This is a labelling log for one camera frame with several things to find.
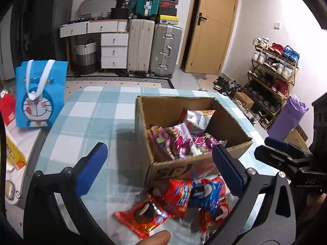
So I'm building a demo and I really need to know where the purple bag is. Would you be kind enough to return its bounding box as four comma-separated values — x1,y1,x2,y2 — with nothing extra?
267,95,310,141

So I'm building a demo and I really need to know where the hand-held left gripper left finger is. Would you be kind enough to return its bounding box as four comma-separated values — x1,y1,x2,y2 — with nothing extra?
23,141,109,245

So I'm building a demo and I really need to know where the patterned brown cardboard box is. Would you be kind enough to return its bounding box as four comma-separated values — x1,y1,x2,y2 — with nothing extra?
283,125,310,149

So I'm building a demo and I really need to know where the red blue-logo cookie packet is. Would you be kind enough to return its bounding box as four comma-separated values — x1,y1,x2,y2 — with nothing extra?
153,179,195,218

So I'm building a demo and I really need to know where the silver and red snack bag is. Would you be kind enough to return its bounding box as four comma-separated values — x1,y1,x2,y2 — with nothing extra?
180,108,216,134

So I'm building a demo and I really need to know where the yellow and black shoe box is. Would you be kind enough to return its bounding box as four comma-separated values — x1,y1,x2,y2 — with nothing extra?
156,15,179,26

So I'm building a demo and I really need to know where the small white device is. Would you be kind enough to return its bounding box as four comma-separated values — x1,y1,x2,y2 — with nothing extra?
4,179,21,206

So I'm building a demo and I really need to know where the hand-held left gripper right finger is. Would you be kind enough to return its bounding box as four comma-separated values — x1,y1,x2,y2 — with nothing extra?
206,144,297,245

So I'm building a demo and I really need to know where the person's left hand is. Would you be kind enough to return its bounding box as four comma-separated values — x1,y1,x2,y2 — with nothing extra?
138,230,171,245

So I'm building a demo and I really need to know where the shoe rack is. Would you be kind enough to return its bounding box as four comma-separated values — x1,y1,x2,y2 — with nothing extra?
245,37,300,131

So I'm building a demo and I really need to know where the beige suitcase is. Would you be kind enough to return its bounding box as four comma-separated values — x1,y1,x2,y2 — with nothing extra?
127,14,156,73

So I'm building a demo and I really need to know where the dark grey refrigerator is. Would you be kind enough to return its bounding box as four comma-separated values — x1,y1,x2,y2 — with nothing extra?
33,0,75,65

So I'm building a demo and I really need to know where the blue cookie packet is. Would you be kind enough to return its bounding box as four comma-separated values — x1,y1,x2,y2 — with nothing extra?
190,181,224,206

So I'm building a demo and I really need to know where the silver suitcase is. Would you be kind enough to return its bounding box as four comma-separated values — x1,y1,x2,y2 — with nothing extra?
149,23,183,78

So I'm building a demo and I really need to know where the grey arched mirror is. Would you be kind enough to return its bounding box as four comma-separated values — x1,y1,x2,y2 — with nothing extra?
78,0,117,21

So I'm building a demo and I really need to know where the black bag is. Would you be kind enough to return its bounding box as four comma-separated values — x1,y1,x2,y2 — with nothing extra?
110,0,132,20

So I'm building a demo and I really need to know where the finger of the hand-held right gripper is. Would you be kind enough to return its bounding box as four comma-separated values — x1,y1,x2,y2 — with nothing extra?
265,137,314,160
254,145,304,176

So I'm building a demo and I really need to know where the wooden door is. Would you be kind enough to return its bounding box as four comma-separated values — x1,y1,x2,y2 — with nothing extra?
179,0,241,74

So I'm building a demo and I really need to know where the group of racked shoes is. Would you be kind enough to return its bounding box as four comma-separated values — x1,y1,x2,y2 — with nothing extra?
248,37,300,119

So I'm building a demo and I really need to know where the white dresser with drawers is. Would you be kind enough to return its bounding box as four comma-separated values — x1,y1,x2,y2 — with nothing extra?
59,19,129,70

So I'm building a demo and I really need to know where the small cardboard box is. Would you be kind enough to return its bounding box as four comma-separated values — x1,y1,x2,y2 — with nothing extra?
233,91,255,111

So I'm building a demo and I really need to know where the blue cartoon tote bag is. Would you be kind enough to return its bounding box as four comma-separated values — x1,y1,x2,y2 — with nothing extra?
15,59,69,128

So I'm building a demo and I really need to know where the pile of dark shoes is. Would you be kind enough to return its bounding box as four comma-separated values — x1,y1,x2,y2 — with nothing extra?
213,76,246,100

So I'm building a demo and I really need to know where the grey and white laundry basket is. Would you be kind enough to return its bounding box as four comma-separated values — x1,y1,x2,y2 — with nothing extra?
74,39,98,74

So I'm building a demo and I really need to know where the pile of purple snack packets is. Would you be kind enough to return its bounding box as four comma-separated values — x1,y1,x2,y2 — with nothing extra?
148,123,228,160

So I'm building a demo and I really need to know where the pair of white sneakers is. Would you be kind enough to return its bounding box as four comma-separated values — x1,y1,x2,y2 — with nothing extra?
249,110,276,130

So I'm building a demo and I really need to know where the red paper bag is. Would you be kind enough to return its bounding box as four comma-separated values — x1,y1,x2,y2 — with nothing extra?
0,89,17,127

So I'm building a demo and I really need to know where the red pink-cream cookie packet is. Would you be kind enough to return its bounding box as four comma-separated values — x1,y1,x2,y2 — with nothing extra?
114,199,171,238

